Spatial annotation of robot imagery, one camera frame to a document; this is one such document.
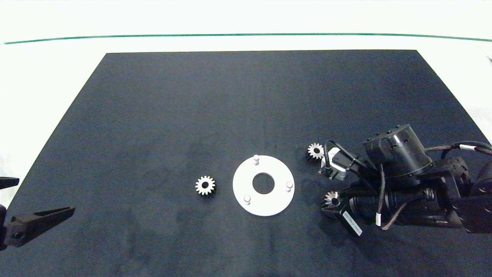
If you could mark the round white pin plate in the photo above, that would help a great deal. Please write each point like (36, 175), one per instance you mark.
(275, 204)

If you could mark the dark mat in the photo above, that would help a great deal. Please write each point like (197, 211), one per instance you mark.
(153, 115)

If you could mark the boxy silver wrist camera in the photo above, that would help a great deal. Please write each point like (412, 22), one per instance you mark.
(338, 163)

